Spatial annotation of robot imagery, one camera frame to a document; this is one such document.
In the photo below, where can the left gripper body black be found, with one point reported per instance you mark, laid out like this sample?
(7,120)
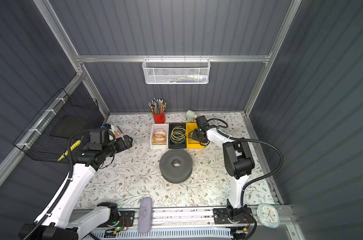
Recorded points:
(118,145)

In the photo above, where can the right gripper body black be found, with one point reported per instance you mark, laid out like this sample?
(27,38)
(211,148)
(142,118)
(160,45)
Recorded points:
(197,136)

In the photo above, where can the grey perforated cable spool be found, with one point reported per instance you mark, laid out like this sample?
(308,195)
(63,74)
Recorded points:
(176,166)

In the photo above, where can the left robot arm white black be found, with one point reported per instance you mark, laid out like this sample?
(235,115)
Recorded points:
(86,152)

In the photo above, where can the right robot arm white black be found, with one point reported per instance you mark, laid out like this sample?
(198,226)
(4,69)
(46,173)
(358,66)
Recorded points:
(238,160)

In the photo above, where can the yellow plastic bin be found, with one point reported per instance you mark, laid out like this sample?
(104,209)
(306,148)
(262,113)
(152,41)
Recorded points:
(192,144)

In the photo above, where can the pale green pencil sharpener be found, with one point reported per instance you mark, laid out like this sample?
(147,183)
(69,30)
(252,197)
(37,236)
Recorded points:
(191,116)

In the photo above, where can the black plastic bin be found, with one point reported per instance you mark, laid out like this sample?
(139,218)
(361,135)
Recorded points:
(177,136)

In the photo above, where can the white plastic bin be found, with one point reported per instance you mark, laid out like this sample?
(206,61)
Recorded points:
(159,136)

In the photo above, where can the red pencil cup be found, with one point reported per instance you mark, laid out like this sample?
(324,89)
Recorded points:
(159,118)

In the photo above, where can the bundle of pencils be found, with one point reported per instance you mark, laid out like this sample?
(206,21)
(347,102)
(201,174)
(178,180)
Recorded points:
(157,106)

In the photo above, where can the black pad in basket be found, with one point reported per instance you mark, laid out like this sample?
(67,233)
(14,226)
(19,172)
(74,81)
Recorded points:
(67,127)

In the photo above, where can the grey fuzzy oblong brush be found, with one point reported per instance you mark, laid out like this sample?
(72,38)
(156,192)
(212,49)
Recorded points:
(145,215)

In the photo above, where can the white round clock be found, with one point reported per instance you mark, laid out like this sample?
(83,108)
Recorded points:
(268,215)

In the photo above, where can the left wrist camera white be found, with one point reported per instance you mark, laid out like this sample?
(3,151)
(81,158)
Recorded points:
(109,127)

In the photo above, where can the black wire wall basket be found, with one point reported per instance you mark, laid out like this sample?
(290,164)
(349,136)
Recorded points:
(46,140)

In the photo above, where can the white wire mesh basket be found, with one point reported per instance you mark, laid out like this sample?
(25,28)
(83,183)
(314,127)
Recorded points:
(176,73)

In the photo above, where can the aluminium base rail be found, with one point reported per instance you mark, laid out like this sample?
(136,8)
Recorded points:
(185,217)

